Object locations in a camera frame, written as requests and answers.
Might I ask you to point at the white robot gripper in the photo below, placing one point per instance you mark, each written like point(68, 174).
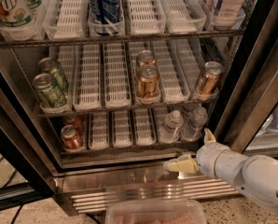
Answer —
point(206, 160)

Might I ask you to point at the clear water bottle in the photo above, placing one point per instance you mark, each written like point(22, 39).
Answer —
point(171, 127)
point(192, 130)

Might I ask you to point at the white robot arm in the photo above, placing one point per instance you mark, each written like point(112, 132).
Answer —
point(255, 177)

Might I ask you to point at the fridge glass door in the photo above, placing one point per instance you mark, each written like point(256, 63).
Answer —
point(250, 90)

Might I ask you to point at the stainless fridge base grille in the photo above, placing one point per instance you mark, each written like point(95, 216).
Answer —
point(93, 190)

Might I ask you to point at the white labelled bottle right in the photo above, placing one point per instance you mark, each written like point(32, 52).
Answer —
point(225, 13)

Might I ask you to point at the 7UP bottle front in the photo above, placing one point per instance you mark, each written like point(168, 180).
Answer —
point(16, 19)

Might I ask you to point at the clear plastic food container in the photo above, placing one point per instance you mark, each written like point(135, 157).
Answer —
point(156, 212)

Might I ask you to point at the gold soda can right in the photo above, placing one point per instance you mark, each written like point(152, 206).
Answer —
point(208, 78)

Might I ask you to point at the gold soda can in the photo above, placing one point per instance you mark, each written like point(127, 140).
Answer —
point(208, 78)
point(147, 81)
point(146, 57)

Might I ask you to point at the gold soda can front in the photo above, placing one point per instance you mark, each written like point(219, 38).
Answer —
point(147, 81)

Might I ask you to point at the gold soda can rear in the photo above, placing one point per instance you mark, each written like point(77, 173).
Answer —
point(146, 57)

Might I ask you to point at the orange soda can front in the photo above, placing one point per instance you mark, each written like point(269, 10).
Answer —
point(72, 140)

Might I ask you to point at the orange soda can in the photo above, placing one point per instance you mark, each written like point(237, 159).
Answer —
point(74, 120)
point(72, 140)

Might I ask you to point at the orange soda can rear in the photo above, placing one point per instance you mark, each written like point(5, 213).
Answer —
point(74, 120)

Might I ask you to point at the green soda can front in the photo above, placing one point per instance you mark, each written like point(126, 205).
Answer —
point(49, 91)

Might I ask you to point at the green soda can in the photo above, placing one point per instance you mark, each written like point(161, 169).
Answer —
point(49, 91)
point(53, 67)

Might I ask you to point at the green soda can rear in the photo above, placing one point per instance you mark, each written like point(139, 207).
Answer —
point(53, 67)

